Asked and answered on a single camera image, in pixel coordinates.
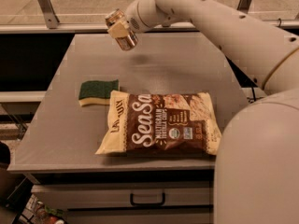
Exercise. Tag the orange soda can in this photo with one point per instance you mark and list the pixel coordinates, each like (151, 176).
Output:
(128, 42)

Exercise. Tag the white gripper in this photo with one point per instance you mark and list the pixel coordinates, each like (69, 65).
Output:
(133, 16)

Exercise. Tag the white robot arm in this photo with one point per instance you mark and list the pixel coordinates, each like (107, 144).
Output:
(257, 166)

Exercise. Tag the grey drawer with black handle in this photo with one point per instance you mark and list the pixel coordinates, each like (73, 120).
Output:
(124, 195)

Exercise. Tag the left metal railing bracket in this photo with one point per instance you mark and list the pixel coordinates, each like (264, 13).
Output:
(49, 15)

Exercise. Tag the brown tortilla chips bag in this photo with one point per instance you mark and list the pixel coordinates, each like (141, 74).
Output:
(170, 123)

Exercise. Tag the colourful items under table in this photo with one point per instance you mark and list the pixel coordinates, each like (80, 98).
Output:
(35, 212)

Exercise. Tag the green and yellow sponge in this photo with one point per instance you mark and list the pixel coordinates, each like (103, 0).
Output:
(96, 92)

